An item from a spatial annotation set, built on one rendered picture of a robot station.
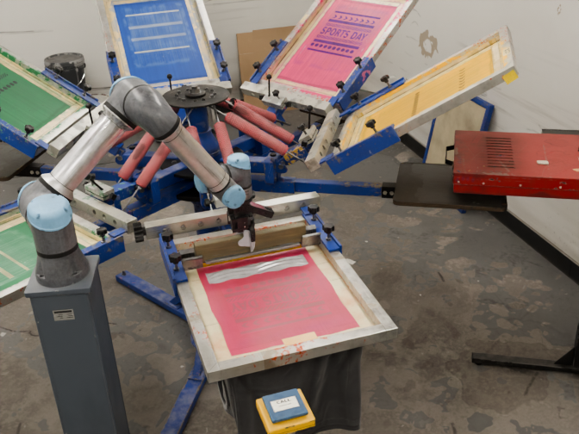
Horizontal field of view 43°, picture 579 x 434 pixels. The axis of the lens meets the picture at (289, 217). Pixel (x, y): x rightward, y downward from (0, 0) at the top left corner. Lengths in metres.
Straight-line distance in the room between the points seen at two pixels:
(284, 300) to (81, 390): 0.69
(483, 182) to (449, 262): 1.56
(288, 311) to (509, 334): 1.80
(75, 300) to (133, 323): 1.89
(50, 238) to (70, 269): 0.11
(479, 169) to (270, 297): 1.04
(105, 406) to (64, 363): 0.20
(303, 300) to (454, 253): 2.25
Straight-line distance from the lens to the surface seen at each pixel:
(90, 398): 2.41
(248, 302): 2.42
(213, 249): 2.57
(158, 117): 2.12
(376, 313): 2.29
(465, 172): 2.95
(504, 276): 4.38
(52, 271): 2.17
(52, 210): 2.11
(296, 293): 2.45
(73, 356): 2.32
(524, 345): 3.88
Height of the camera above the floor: 2.33
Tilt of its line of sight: 28 degrees down
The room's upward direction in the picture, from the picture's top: 3 degrees counter-clockwise
